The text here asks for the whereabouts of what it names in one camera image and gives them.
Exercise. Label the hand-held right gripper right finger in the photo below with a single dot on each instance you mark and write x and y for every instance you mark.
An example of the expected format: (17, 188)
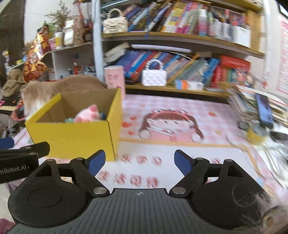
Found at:
(183, 162)

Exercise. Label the row of tall books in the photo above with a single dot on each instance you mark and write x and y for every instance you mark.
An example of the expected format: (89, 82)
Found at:
(168, 18)

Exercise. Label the pink checkered printed tablecloth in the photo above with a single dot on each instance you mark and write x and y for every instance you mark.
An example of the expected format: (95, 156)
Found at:
(168, 153)

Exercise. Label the wooden figure ornament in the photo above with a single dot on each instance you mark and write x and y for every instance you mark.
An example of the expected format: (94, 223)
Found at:
(78, 31)

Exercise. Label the pink cylinder container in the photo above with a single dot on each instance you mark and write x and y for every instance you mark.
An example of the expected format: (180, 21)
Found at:
(114, 78)

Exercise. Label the black smartphone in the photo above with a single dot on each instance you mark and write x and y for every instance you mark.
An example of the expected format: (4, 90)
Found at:
(264, 110)

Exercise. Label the dried flowers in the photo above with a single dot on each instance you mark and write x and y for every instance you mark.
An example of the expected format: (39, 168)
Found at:
(59, 13)

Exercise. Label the wooden bookshelf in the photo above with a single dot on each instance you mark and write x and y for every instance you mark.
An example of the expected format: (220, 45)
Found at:
(157, 36)

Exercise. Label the stack of picture books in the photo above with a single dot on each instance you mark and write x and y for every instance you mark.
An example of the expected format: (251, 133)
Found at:
(243, 99)

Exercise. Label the yellow cardboard box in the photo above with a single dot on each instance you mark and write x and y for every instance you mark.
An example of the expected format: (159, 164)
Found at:
(72, 139)

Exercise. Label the white desk shelf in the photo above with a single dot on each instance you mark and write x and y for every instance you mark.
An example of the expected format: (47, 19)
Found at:
(63, 63)

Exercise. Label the colourful figurine ornament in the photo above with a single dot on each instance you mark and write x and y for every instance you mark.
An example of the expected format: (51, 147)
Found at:
(246, 76)

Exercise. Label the orange long-haired cat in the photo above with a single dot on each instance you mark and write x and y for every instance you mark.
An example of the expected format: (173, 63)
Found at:
(45, 94)

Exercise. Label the red black package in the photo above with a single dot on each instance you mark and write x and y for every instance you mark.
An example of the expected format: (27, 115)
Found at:
(18, 112)

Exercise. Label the red gold foil balloon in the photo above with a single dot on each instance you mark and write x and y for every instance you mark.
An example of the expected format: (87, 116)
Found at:
(33, 60)

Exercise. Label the cream quilted handbag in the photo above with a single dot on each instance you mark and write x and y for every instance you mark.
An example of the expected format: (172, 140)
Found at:
(114, 25)

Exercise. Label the yellow tape roll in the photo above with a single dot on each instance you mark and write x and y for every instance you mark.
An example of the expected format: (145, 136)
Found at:
(255, 136)

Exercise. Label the row of colourful leaning books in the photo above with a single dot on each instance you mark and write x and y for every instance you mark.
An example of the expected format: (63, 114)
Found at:
(180, 65)

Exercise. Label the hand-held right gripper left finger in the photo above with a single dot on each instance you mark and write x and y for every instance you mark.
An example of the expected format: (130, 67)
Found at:
(95, 162)

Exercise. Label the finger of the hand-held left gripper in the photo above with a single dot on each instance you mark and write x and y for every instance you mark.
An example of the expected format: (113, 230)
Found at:
(33, 149)
(6, 143)

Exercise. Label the grey lying books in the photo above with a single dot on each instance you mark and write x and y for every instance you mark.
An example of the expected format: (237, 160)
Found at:
(115, 54)

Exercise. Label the large pink plush toy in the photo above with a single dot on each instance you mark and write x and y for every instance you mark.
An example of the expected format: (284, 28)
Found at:
(86, 115)

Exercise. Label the brown fleece cloth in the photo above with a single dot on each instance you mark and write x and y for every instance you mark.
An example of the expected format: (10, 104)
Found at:
(13, 85)

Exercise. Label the white rolled paper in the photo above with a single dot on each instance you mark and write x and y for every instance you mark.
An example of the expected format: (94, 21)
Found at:
(157, 47)

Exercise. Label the white storage box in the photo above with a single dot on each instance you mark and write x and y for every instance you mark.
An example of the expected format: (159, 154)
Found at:
(241, 37)

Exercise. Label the pink wall chart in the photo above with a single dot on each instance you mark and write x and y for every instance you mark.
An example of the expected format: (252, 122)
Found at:
(283, 67)

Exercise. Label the white orange blue carton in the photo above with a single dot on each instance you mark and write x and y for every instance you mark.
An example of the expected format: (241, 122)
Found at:
(189, 85)

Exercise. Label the green toy figure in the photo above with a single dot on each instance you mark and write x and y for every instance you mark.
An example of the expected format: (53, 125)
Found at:
(69, 120)

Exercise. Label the white bottle yellow label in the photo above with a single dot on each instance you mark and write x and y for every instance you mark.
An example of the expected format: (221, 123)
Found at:
(59, 40)

